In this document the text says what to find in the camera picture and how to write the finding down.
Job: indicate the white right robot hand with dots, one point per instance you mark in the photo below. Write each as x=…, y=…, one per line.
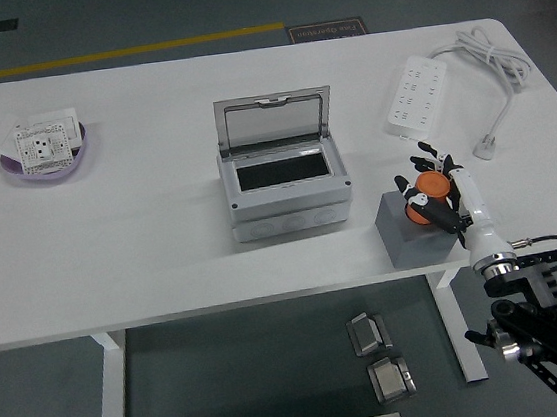
x=477, y=226

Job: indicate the orange cylinder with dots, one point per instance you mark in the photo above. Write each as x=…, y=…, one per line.
x=432, y=185

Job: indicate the grey enclosure box clear lid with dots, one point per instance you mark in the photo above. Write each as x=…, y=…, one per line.
x=283, y=208

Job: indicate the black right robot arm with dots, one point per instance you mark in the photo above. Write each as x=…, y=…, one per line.
x=534, y=285

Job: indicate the grey cube with round hole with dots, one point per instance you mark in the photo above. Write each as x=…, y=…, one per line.
x=414, y=248

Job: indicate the black table control panel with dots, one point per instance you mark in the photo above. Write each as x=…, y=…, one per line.
x=550, y=256

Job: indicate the white table leg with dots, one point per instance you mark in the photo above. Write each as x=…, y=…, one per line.
x=468, y=348
x=110, y=388

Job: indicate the white power strip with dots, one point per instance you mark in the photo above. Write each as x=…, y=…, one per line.
x=414, y=97

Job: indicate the silver metal block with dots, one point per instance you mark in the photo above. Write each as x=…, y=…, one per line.
x=368, y=334
x=391, y=382

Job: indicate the black floor sign orange text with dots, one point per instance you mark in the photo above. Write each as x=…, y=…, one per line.
x=326, y=30

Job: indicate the white plain socket plate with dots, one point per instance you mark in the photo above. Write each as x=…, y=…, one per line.
x=72, y=116
x=2, y=135

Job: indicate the purple shallow bowl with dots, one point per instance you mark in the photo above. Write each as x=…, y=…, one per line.
x=53, y=175

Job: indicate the white socket module with holes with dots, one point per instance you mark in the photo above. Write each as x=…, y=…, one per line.
x=40, y=145

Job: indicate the dark floor hatch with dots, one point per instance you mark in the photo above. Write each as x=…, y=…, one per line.
x=6, y=25

